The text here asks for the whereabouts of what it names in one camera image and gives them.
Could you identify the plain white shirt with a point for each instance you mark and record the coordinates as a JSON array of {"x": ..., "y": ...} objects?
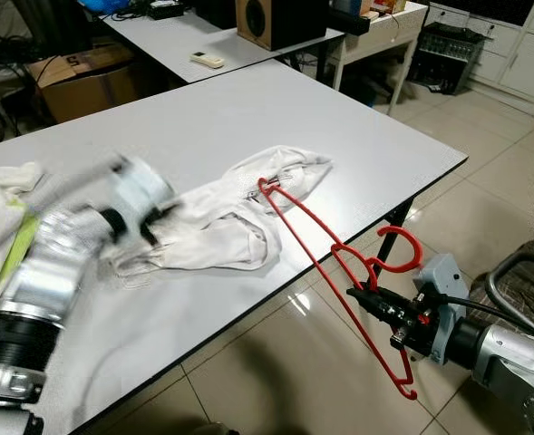
[{"x": 221, "y": 231}]

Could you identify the red plastic clothes hanger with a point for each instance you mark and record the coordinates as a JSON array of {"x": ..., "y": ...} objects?
[{"x": 417, "y": 249}]

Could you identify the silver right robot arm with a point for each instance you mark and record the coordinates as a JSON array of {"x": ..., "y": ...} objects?
[{"x": 511, "y": 362}]

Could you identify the white remote control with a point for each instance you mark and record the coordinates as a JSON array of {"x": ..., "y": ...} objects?
[{"x": 207, "y": 60}]

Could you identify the white rectangular table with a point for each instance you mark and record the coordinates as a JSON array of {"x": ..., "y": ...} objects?
[{"x": 176, "y": 36}]

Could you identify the white drawer cabinet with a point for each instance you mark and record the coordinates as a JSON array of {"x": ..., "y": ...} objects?
[{"x": 520, "y": 63}]

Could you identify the wooden black speaker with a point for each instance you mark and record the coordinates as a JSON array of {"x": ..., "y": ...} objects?
[{"x": 280, "y": 23}]

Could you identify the black slatted crate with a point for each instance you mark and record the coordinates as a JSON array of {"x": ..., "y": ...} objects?
[{"x": 448, "y": 59}]

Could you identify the small white side table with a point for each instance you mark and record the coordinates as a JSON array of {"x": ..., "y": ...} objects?
[{"x": 384, "y": 32}]

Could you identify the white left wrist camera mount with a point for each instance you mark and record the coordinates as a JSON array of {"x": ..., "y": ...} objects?
[{"x": 144, "y": 186}]

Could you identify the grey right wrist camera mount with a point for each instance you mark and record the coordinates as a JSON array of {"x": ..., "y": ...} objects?
[{"x": 441, "y": 281}]

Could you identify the brown woven metal-frame chair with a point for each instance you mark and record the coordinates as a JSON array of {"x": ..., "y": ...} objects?
[{"x": 529, "y": 281}]

